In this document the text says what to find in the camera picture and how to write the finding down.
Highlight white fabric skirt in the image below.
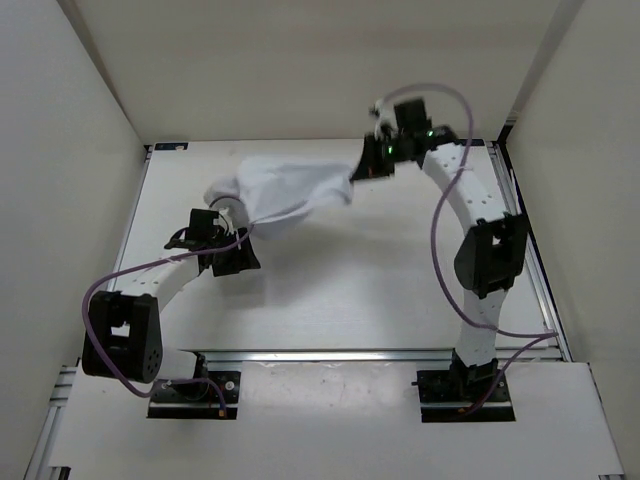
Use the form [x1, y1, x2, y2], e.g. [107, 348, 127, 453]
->
[203, 156, 353, 240]

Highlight left blue corner label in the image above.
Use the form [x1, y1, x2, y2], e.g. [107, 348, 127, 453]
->
[154, 142, 189, 151]

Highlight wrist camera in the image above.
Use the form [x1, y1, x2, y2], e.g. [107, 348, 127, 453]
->
[214, 208, 236, 235]
[369, 99, 396, 140]

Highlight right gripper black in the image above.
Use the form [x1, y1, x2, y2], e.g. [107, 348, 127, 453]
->
[351, 132, 414, 184]

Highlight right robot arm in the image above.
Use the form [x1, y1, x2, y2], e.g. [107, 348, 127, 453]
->
[351, 98, 529, 400]

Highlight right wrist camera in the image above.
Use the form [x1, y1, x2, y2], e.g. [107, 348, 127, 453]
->
[369, 99, 396, 140]

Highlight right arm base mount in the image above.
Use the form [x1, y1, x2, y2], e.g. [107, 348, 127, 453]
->
[412, 353, 516, 423]

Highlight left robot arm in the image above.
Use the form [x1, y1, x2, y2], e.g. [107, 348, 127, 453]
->
[81, 209, 261, 400]

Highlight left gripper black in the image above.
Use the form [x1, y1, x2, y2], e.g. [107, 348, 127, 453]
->
[208, 227, 260, 276]

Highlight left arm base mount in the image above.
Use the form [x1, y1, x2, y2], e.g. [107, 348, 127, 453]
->
[147, 354, 241, 421]

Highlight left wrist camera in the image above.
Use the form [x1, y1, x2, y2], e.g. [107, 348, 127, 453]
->
[214, 208, 236, 235]

